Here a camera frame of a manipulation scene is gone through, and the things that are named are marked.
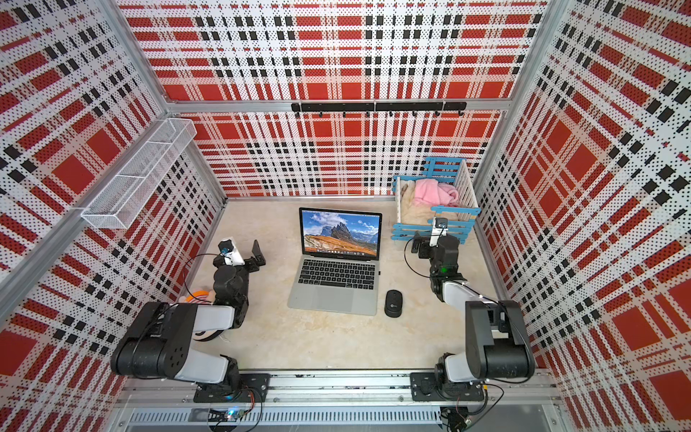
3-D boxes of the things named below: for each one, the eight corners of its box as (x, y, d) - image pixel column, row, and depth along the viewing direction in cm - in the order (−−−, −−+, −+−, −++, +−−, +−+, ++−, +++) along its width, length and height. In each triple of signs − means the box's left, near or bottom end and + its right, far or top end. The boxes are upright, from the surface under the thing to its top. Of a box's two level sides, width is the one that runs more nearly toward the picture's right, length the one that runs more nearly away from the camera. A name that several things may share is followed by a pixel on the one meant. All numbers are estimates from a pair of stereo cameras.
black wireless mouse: (385, 317, 89) (385, 313, 87) (383, 293, 95) (384, 289, 92) (403, 317, 89) (404, 313, 87) (401, 293, 95) (402, 289, 92)
